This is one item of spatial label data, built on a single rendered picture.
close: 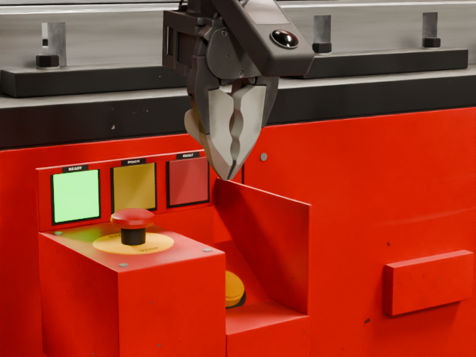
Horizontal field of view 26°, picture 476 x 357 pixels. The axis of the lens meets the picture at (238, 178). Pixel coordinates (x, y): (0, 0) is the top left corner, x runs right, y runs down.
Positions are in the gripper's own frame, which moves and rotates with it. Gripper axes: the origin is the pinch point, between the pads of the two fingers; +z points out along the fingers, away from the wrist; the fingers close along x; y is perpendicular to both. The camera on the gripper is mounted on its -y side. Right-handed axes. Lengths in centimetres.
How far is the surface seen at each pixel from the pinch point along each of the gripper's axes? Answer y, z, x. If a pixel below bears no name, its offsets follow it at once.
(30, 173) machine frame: 26.8, 6.5, 8.5
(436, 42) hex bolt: 33, -4, -58
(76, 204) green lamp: 9.0, 4.5, 11.3
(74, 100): 29.0, -0.9, 2.2
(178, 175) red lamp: 9.2, 3.1, 0.1
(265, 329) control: -7.0, 13.3, 0.2
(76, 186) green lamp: 9.1, 2.8, 11.2
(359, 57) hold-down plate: 32, -3, -42
